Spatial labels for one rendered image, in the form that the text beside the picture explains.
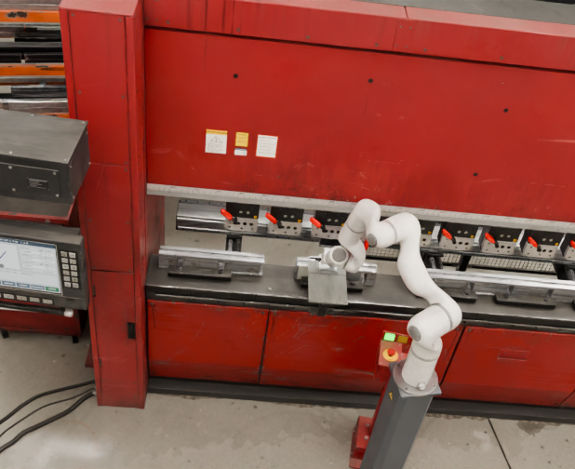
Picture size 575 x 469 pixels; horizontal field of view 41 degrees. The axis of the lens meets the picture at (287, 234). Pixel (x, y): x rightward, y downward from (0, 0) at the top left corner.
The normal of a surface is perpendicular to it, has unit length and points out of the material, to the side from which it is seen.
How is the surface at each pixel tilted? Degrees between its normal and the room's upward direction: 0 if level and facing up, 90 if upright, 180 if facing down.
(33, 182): 90
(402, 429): 90
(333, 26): 90
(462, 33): 90
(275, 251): 0
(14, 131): 0
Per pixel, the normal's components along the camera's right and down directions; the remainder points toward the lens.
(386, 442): -0.55, 0.52
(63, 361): 0.11, -0.73
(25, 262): -0.08, 0.67
